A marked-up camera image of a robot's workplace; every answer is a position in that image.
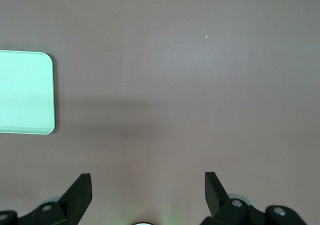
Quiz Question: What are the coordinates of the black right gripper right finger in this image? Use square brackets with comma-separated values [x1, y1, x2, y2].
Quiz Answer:
[201, 171, 307, 225]

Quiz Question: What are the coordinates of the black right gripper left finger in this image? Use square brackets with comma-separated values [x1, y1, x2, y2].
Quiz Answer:
[0, 173, 93, 225]

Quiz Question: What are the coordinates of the light green rectangular tray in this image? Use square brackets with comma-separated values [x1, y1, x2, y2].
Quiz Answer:
[0, 49, 56, 136]

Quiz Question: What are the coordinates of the brown table cover sheet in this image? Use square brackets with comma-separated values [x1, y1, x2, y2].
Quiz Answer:
[0, 0, 320, 225]

